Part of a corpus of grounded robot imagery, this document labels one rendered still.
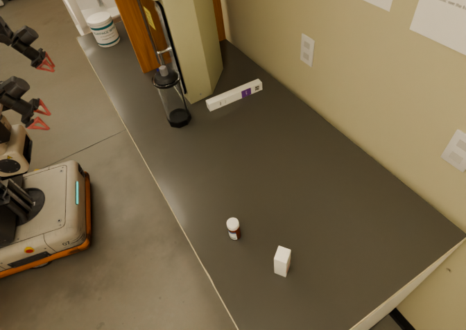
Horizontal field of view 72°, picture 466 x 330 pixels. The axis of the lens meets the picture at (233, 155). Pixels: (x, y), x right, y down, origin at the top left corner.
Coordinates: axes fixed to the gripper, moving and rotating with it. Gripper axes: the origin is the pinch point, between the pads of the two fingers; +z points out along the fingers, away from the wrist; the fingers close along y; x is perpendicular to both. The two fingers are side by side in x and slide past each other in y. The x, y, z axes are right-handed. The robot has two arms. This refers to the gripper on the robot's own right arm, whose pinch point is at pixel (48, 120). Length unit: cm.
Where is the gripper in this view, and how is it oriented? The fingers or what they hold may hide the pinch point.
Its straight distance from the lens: 161.2
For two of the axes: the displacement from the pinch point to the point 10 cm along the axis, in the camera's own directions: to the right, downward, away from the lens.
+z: 5.1, 4.3, 7.4
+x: -8.0, 5.4, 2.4
